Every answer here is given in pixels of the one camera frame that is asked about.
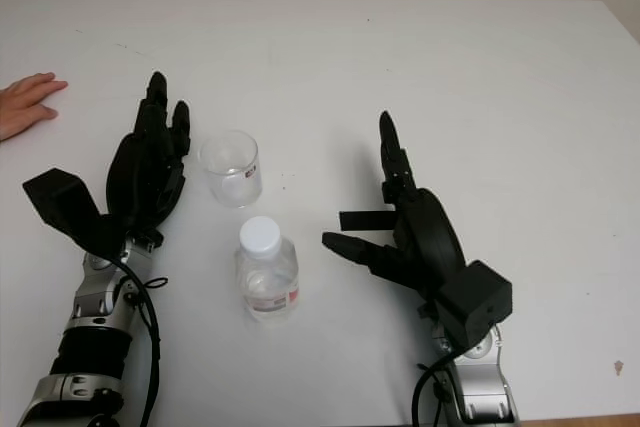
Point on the bare person hand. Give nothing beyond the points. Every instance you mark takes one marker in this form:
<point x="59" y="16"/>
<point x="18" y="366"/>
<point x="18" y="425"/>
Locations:
<point x="22" y="102"/>

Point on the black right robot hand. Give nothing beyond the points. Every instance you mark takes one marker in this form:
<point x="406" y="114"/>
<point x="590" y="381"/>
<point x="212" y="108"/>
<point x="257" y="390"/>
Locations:
<point x="425" y="237"/>

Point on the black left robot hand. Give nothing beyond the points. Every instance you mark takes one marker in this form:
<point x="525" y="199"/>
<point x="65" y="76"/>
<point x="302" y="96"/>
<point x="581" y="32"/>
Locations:
<point x="137" y="172"/>

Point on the clear plastic water bottle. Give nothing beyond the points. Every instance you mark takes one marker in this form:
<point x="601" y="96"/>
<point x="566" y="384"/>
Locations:
<point x="265" y="272"/>

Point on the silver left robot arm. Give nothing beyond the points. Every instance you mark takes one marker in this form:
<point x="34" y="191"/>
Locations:
<point x="95" y="317"/>

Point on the clear glass cup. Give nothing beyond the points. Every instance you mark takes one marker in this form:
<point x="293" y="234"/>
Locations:
<point x="232" y="172"/>

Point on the black tape strip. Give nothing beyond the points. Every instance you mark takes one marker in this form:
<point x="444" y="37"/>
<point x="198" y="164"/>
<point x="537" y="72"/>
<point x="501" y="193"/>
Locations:
<point x="367" y="220"/>

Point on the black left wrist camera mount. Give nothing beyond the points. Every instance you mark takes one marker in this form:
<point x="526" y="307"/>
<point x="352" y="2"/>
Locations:
<point x="65" y="202"/>

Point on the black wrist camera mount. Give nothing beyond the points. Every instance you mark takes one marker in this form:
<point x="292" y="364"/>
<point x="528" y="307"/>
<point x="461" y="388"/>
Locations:
<point x="65" y="202"/>
<point x="475" y="302"/>

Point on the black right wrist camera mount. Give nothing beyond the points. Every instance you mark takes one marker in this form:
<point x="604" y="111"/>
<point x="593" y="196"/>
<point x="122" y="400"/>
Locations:
<point x="475" y="302"/>

